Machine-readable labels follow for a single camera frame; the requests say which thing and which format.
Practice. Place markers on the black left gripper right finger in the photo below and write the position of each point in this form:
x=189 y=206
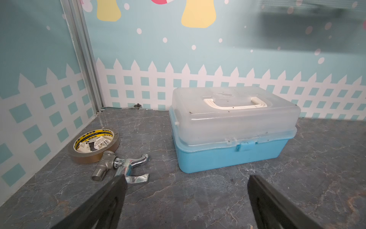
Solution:
x=272 y=210

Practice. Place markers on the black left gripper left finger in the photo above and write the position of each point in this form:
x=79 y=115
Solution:
x=100 y=211

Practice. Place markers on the blue box with clear lid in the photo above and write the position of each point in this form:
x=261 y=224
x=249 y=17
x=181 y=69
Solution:
x=217 y=127

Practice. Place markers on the chrome metal faucet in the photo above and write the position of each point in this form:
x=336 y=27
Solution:
x=110 y=161

